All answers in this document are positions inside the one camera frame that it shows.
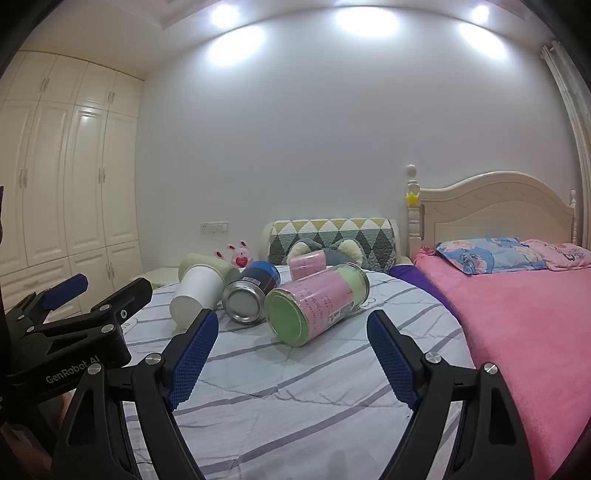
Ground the large green cup pink label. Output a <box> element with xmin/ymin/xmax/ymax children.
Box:
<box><xmin>264</xmin><ymin>262</ymin><xmax>370</xmax><ymax>347</ymax></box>

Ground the cream curtain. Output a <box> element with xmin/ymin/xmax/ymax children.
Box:
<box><xmin>540</xmin><ymin>40</ymin><xmax>591</xmax><ymax>246</ymax></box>

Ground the blue cartoon pillow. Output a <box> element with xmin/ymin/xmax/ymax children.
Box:
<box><xmin>435</xmin><ymin>237</ymin><xmax>553</xmax><ymax>276</ymax></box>

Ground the pink rabbit plush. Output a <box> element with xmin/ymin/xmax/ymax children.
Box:
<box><xmin>228</xmin><ymin>239</ymin><xmax>256</xmax><ymax>270</ymax></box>

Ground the cream wooden headboard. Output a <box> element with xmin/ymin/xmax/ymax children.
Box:
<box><xmin>405</xmin><ymin>164</ymin><xmax>579</xmax><ymax>253</ymax></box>

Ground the quilted triangle pattern headboard cover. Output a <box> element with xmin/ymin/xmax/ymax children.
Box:
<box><xmin>269</xmin><ymin>218</ymin><xmax>399</xmax><ymax>273</ymax></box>

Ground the grey cat plush pillow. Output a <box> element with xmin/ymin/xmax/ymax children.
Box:
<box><xmin>286</xmin><ymin>239</ymin><xmax>363</xmax><ymax>269</ymax></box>

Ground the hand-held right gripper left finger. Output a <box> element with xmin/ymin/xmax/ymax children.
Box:
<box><xmin>52</xmin><ymin>309</ymin><xmax>220</xmax><ymax>480</ymax></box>

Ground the white cup with green lid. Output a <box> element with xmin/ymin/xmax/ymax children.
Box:
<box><xmin>169</xmin><ymin>252</ymin><xmax>241</xmax><ymax>331</ymax></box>

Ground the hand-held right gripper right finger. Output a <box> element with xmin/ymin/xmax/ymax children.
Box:
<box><xmin>366</xmin><ymin>309</ymin><xmax>537</xmax><ymax>480</ymax></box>

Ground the purple bed sheet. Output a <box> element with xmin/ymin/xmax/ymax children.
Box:
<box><xmin>389</xmin><ymin>263</ymin><xmax>463</xmax><ymax>326</ymax></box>

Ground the blue steel cup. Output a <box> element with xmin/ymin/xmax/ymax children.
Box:
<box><xmin>222</xmin><ymin>260</ymin><xmax>282</xmax><ymax>326</ymax></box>

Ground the white nightstand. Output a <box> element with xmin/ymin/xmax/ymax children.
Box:
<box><xmin>138</xmin><ymin>266</ymin><xmax>186</xmax><ymax>290</ymax></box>

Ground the small pink cup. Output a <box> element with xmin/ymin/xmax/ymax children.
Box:
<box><xmin>287</xmin><ymin>251</ymin><xmax>328</xmax><ymax>281</ymax></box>

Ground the cream wardrobe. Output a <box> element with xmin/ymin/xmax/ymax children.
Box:
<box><xmin>0</xmin><ymin>49</ymin><xmax>148</xmax><ymax>320</ymax></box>

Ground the pink fleece blanket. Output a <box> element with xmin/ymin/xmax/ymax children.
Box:
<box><xmin>412</xmin><ymin>246</ymin><xmax>591</xmax><ymax>480</ymax></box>

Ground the pink cartoon pillow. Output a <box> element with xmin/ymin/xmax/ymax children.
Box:
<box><xmin>520</xmin><ymin>238</ymin><xmax>591</xmax><ymax>271</ymax></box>

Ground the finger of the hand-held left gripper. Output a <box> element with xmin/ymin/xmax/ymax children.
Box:
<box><xmin>25</xmin><ymin>277</ymin><xmax>154</xmax><ymax>341</ymax></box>
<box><xmin>6</xmin><ymin>273</ymin><xmax>89</xmax><ymax>325</ymax></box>

